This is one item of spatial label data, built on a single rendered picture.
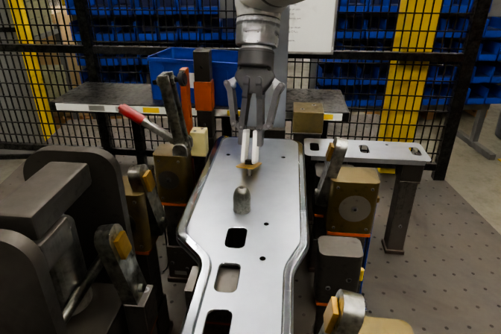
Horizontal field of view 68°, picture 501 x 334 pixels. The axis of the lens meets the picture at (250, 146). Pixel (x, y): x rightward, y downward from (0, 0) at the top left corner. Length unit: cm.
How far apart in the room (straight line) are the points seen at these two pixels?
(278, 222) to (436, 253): 60
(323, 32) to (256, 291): 89
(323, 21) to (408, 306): 83
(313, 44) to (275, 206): 68
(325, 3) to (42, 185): 98
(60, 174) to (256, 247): 31
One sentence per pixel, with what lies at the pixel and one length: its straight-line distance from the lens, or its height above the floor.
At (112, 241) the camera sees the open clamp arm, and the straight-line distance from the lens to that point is 51.
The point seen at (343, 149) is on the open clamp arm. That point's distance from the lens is 68.
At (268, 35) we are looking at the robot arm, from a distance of 76.
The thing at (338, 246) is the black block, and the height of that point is 99.
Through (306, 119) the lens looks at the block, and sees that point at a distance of 98.
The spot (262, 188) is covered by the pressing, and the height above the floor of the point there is 100.
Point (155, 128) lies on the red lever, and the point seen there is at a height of 110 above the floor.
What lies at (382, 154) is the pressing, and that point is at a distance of 93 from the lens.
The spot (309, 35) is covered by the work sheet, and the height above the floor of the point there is 120.
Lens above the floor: 140
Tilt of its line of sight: 26 degrees down
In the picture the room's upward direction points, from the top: straight up
